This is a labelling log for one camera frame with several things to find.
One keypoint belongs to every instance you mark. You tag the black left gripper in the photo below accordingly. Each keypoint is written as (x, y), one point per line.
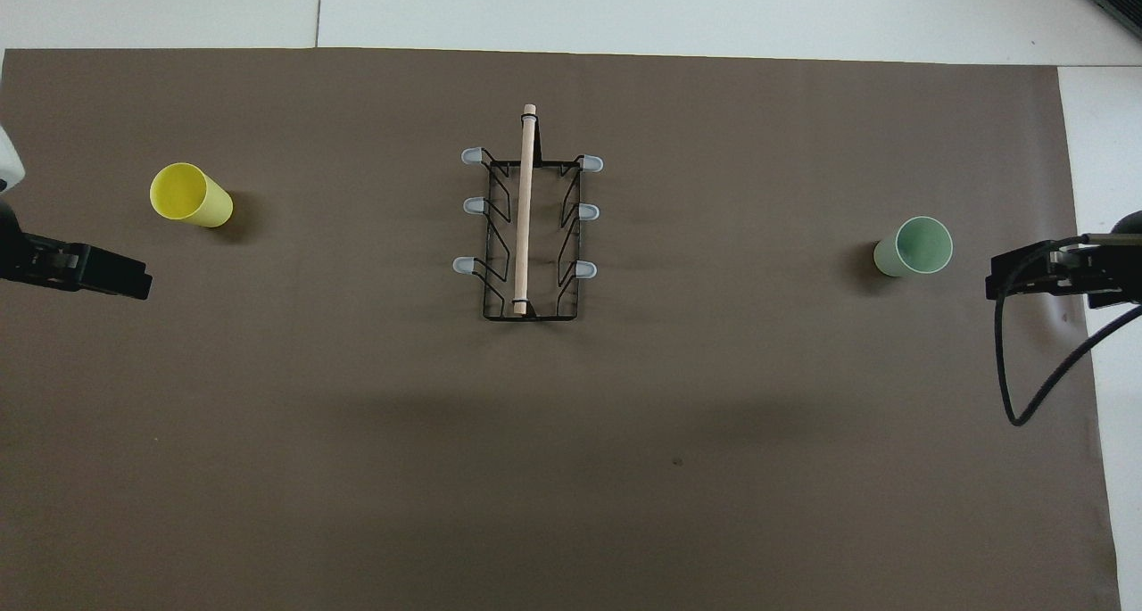
(36, 263)

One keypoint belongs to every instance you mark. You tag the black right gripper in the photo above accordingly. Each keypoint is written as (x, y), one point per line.
(1111, 276)

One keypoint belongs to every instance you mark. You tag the light green plastic cup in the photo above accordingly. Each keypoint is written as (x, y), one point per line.
(919, 245)

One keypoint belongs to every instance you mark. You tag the yellow plastic cup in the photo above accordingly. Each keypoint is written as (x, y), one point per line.
(198, 197)

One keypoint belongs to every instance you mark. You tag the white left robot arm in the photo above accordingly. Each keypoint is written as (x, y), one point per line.
(7, 161)

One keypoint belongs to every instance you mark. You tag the brown table mat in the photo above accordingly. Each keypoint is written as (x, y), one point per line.
(357, 415)

